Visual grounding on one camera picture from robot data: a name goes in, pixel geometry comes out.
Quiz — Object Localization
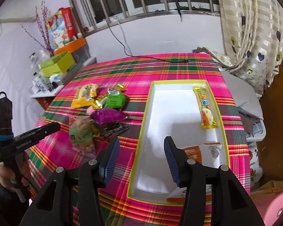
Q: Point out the white orange snack bag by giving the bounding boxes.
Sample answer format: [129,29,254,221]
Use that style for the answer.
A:
[167,142,223,204]

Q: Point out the clear peanut snack bag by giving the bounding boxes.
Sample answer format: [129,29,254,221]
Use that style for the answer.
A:
[69,116,100,153]

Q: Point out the yellow chip bag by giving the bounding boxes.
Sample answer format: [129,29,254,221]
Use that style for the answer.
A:
[71,84,101,109]

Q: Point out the purple snack pouch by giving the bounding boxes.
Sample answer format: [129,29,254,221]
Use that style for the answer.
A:
[90,108,126,125]

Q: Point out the gold snack bar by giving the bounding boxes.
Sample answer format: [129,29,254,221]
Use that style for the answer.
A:
[91,84,127,109]
[193,86,218,129]

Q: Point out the dark sunflower seed bag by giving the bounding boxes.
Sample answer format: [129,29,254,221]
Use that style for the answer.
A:
[100,122,129,138]

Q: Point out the green snack pouch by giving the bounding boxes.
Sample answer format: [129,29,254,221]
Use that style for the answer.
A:
[104,89,127,109]

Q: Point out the pink jelly cup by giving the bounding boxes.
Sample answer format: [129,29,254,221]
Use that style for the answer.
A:
[86,106,96,115]

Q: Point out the person's left hand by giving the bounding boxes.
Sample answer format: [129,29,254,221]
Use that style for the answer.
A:
[0,152,31,192]

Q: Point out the pink plastic stool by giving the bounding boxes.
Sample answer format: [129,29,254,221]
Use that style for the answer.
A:
[251,188,283,225]

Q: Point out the fruit patterned cloth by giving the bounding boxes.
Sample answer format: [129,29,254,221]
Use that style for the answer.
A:
[248,142,264,188]

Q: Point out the black jacket left sleeve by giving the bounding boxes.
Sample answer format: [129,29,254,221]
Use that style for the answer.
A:
[0,184,29,225]

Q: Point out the wooden wardrobe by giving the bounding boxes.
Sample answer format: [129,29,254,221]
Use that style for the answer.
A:
[258,63,283,183]

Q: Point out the yellow-green storage box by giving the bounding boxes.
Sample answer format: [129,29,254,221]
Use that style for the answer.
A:
[39,52,75,78]

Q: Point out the yellow-green shallow box tray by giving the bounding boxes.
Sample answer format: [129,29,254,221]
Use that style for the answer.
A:
[127,80,230,205]

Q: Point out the orange box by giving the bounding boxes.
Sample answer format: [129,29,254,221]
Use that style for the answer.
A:
[54,37,87,56]

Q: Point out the grey pillow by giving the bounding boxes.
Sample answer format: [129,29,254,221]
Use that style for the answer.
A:
[222,72,264,120]

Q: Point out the colorful cartoon gift box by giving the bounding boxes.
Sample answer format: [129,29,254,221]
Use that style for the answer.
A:
[46,7,77,50]

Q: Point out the purple dried flower branches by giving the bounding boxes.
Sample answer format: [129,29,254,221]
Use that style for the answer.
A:
[21,1,54,54]

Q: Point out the pink plaid tablecloth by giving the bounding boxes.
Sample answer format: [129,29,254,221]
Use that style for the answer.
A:
[29,53,251,225]

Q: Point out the heart patterned curtain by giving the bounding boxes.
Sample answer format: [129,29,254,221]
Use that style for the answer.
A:
[194,0,283,97]

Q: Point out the black hook on sill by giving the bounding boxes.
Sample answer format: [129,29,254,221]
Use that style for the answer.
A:
[175,0,189,21]

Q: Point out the black tracking camera module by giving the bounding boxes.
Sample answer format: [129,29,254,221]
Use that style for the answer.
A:
[0,91,14,146]

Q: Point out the black cable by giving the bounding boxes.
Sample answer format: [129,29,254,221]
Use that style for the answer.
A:
[106,19,189,64]

